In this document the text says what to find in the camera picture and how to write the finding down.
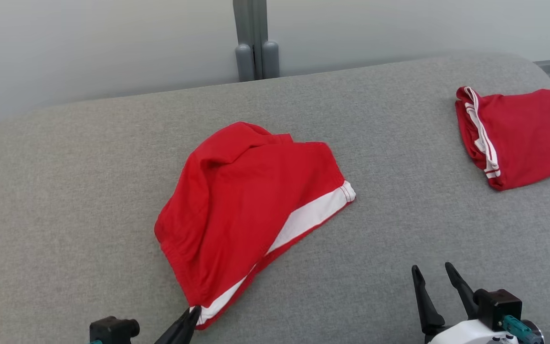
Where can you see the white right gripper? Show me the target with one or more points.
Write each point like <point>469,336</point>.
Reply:
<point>466,334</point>

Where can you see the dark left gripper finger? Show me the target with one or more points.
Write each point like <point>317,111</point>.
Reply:
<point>182,329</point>

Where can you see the red shorts with white band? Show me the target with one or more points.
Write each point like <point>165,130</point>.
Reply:
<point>246,191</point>

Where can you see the red shirt with white sleeves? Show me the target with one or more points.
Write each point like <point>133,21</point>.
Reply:
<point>528,134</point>

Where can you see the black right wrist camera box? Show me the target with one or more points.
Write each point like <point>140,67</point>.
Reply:
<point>497,306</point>

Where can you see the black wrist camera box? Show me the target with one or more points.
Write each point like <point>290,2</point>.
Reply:
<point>112,330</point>
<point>497,306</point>

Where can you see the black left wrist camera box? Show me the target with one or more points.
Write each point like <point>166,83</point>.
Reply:
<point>112,330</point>

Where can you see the teal right camera connector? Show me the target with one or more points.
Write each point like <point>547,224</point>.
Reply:
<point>516,327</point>

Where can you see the grey cylindrical post foot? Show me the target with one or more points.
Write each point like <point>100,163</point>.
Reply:
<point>245,62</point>
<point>270,59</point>

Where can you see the grey partition post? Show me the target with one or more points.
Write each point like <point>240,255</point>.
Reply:
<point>250,19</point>

